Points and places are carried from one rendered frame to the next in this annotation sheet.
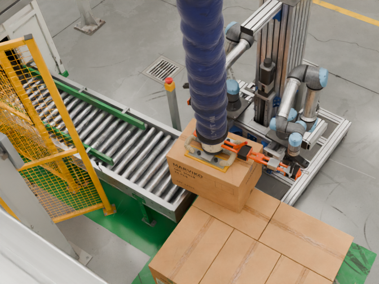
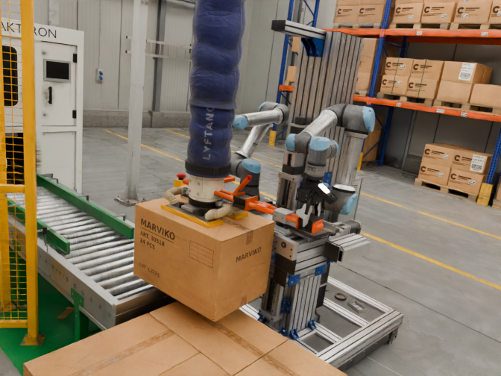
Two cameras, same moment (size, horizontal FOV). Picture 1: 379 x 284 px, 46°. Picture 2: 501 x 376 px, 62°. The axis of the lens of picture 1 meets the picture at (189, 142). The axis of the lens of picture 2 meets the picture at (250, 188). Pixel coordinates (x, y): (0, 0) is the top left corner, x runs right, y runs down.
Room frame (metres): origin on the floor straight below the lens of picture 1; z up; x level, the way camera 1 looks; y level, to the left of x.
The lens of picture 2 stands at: (-0.07, -0.38, 1.76)
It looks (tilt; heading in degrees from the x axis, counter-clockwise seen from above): 15 degrees down; 0
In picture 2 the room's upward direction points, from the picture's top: 7 degrees clockwise
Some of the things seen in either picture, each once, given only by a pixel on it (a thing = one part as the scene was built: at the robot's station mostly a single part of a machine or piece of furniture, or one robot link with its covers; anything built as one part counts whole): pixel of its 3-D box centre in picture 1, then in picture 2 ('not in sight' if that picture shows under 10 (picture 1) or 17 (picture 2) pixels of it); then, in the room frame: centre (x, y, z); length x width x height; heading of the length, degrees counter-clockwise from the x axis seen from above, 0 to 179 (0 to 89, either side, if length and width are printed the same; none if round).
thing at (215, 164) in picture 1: (207, 157); (191, 211); (1.85, -0.11, 1.09); 0.34 x 0.10 x 0.05; 53
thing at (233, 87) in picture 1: (230, 89); (250, 171); (2.37, -0.37, 1.20); 0.13 x 0.12 x 0.14; 43
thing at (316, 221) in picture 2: (292, 172); (309, 224); (1.55, -0.64, 1.20); 0.08 x 0.07 x 0.05; 53
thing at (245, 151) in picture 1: (244, 152); (244, 201); (1.77, -0.37, 1.20); 0.10 x 0.08 x 0.06; 143
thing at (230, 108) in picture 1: (232, 100); (248, 190); (2.36, -0.38, 1.09); 0.15 x 0.15 x 0.10
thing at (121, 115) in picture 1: (82, 92); (81, 200); (3.17, 0.98, 0.60); 1.60 x 0.10 x 0.09; 50
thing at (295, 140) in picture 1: (295, 141); (318, 151); (1.58, -0.64, 1.50); 0.09 x 0.08 x 0.11; 151
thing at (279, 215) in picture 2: (273, 164); (282, 215); (1.64, -0.54, 1.19); 0.07 x 0.07 x 0.04; 53
